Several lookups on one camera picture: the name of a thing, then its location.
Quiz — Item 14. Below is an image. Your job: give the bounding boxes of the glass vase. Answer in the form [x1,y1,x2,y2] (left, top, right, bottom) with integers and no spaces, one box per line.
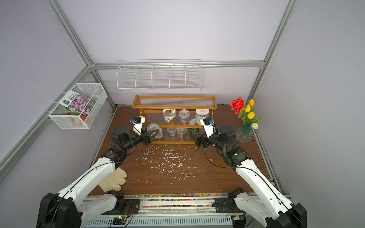
[236,123,253,143]

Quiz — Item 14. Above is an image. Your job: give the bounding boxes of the white wire wall shelf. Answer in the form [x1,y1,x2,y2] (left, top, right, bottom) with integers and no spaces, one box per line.
[116,59,203,90]

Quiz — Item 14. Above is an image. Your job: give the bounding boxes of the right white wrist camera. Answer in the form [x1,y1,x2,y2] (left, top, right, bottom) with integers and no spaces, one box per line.
[200,116,216,138]

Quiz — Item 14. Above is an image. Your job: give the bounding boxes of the yellow tulips bunch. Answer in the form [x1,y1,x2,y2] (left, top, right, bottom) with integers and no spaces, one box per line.
[238,99,261,130]

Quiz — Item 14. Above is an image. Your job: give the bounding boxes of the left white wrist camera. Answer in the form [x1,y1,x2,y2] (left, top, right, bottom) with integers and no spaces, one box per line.
[130,116,145,135]

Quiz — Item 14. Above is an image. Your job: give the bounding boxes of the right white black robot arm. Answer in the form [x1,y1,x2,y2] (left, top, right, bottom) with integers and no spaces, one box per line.
[191,123,307,228]

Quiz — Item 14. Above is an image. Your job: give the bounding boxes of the purple flower seed packet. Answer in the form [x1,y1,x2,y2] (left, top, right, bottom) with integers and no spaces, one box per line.
[58,90,95,116]

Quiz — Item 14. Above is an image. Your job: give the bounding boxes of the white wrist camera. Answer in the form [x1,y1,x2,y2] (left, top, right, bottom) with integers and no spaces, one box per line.
[130,116,145,135]
[200,116,216,138]

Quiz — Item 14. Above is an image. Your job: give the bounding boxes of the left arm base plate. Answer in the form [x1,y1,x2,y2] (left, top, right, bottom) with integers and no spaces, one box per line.
[102,199,141,215]

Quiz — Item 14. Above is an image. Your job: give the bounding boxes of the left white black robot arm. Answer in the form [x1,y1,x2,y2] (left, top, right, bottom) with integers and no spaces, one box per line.
[36,126,159,228]

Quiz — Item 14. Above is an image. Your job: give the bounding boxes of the small clear jar red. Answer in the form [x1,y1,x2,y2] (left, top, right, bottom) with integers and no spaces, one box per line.
[177,128,187,138]

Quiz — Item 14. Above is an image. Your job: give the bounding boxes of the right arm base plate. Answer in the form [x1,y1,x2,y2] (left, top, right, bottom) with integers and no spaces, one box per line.
[212,197,244,213]

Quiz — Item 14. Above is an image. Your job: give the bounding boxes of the clear jar purple label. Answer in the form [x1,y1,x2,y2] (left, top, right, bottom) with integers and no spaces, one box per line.
[179,109,190,123]

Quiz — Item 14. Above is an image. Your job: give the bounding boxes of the strawberry lid seed jar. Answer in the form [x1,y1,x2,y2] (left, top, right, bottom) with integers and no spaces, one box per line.
[163,108,176,124]

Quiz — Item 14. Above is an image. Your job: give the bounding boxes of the cream work glove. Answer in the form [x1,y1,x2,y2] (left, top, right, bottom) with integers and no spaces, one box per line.
[98,168,127,192]

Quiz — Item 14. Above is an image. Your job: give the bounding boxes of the watermelon print jar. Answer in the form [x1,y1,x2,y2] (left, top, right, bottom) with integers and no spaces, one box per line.
[189,119,199,135]

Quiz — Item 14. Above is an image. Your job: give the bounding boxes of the clear jar red label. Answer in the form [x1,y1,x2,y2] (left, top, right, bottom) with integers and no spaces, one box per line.
[147,123,163,140]

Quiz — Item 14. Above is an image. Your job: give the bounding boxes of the wooden two-tier shelf rack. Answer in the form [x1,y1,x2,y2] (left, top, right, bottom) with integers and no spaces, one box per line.
[132,95,217,145]

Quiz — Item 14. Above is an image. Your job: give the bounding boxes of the white wire basket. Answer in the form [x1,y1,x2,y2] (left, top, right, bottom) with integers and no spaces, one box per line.
[48,83,107,130]

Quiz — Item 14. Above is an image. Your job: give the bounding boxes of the small clear jar purple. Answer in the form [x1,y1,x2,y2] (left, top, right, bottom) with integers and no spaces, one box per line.
[166,128,177,137]

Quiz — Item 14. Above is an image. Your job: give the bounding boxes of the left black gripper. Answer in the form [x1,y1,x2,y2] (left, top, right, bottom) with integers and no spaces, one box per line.
[122,124,158,151]

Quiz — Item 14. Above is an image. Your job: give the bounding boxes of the red rose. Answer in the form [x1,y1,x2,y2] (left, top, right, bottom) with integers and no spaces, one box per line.
[230,97,244,115]

